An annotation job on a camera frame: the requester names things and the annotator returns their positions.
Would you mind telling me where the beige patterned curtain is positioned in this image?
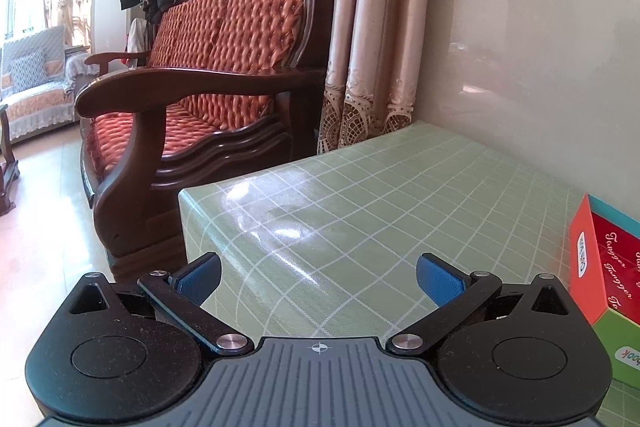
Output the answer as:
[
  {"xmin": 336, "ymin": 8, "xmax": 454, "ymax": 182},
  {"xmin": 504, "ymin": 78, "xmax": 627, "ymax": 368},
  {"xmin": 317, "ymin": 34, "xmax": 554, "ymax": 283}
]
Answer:
[{"xmin": 320, "ymin": 0, "xmax": 433, "ymax": 155}]

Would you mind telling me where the grey striped pillow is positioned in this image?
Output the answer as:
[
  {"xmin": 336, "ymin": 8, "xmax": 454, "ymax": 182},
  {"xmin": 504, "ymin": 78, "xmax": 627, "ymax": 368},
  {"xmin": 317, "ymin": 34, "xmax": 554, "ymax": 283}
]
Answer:
[{"xmin": 10, "ymin": 48, "xmax": 48, "ymax": 90}]

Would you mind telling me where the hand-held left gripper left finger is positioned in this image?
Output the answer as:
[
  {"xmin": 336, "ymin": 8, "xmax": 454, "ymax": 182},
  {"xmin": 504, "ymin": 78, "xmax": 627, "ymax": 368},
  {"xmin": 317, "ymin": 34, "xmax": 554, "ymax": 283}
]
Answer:
[{"xmin": 67, "ymin": 252, "xmax": 256, "ymax": 355}]

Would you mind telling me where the dark wooden furniture piece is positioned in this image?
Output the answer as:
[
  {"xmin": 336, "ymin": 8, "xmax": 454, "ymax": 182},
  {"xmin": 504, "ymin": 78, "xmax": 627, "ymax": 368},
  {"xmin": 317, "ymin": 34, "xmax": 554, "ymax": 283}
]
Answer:
[{"xmin": 0, "ymin": 104, "xmax": 21, "ymax": 215}]

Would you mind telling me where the white hanging garment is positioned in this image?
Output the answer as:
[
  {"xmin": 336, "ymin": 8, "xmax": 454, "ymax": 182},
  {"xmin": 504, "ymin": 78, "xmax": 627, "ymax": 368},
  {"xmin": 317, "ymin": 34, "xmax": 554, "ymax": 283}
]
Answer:
[{"xmin": 125, "ymin": 18, "xmax": 151, "ymax": 68}]

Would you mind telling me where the green checked tablecloth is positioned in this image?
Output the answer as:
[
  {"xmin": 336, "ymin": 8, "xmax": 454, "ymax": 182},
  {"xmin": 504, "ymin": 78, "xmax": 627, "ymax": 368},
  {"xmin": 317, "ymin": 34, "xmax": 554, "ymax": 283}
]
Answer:
[{"xmin": 178, "ymin": 120, "xmax": 640, "ymax": 427}]

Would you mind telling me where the dark wooden sofa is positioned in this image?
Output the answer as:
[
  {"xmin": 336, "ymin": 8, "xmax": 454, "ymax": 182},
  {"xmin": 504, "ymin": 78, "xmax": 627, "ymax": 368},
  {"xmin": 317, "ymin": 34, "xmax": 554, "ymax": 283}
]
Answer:
[{"xmin": 75, "ymin": 0, "xmax": 337, "ymax": 280}]

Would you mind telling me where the red and green cardboard box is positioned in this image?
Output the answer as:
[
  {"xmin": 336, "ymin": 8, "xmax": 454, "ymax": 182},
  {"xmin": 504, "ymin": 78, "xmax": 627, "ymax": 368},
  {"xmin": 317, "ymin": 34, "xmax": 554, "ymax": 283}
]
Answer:
[{"xmin": 569, "ymin": 193, "xmax": 640, "ymax": 390}]

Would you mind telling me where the grey covered sofa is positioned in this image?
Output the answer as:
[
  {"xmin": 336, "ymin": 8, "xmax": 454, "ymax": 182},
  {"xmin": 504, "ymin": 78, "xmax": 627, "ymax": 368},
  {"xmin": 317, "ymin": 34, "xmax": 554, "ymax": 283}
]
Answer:
[{"xmin": 0, "ymin": 25, "xmax": 82, "ymax": 145}]

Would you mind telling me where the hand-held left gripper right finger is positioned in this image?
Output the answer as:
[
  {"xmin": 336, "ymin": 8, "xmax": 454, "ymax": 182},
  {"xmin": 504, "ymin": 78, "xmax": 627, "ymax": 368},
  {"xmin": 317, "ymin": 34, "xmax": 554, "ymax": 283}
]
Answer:
[{"xmin": 387, "ymin": 252, "xmax": 573, "ymax": 355}]

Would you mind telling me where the orange tufted sofa cushion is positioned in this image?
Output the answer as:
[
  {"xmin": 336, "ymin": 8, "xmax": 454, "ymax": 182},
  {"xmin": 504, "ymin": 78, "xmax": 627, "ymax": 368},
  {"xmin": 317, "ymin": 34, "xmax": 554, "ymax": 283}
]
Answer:
[{"xmin": 82, "ymin": 0, "xmax": 308, "ymax": 178}]

